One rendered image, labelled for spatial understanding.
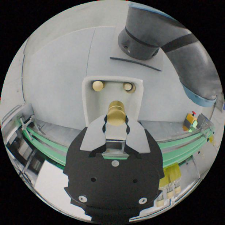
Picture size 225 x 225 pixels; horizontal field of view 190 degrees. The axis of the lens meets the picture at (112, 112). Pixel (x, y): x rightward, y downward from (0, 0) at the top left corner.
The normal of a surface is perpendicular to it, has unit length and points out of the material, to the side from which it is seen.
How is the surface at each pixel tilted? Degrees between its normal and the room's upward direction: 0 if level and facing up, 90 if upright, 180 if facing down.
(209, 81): 53
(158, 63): 4
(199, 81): 58
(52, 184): 90
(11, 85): 90
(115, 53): 4
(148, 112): 0
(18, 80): 90
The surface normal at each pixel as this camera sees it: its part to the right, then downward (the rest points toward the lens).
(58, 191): 0.05, -0.88
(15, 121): 1.00, 0.07
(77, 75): -0.06, 0.47
